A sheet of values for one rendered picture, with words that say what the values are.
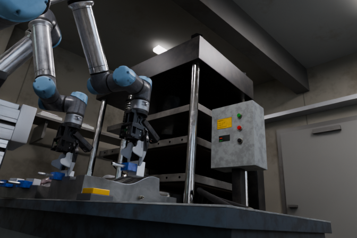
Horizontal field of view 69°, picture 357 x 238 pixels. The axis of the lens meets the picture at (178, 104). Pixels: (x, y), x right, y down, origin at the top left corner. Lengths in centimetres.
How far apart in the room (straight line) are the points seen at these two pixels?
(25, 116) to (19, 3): 25
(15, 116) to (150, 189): 69
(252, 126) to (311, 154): 261
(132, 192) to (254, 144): 77
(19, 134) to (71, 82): 377
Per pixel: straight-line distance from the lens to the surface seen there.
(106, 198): 87
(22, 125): 71
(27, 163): 402
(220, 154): 166
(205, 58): 193
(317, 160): 411
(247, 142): 159
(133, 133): 98
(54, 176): 116
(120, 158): 220
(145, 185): 119
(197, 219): 53
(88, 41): 107
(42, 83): 112
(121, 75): 98
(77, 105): 122
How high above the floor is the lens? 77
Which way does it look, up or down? 24 degrees up
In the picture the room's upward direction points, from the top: 5 degrees clockwise
